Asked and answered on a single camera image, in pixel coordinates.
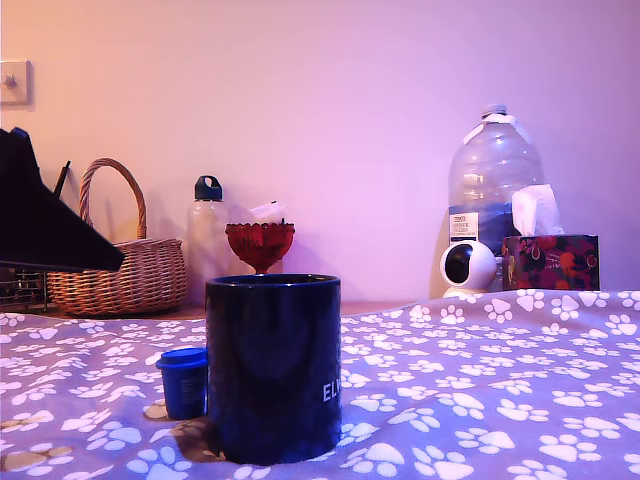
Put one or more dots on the blue coffee capsule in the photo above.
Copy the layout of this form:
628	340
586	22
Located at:
182	385

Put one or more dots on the black kitchen utensil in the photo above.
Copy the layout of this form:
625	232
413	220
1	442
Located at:
62	177

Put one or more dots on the wicker basket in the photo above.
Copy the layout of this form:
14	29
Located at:
125	280

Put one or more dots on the clear bottle dark cap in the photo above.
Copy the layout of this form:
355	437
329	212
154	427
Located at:
205	235

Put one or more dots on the red glass goblet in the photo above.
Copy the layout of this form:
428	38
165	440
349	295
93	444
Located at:
260	245

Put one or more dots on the white paper packet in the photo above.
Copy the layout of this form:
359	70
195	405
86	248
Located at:
267	211

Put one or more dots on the dark blue mug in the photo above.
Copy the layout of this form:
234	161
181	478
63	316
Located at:
275	375

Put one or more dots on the paw print cloth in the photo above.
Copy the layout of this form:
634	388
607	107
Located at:
450	375

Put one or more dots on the large clear water bottle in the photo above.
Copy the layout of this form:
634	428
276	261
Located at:
490	165

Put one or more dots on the white tissue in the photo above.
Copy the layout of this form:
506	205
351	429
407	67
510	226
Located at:
535	210

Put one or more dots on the floral tissue box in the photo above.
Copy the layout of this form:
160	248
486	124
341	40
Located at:
550	262

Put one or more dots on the wall switch plate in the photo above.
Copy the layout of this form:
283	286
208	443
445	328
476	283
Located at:
17	82

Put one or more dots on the small white round camera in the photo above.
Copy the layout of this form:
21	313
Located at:
480	260

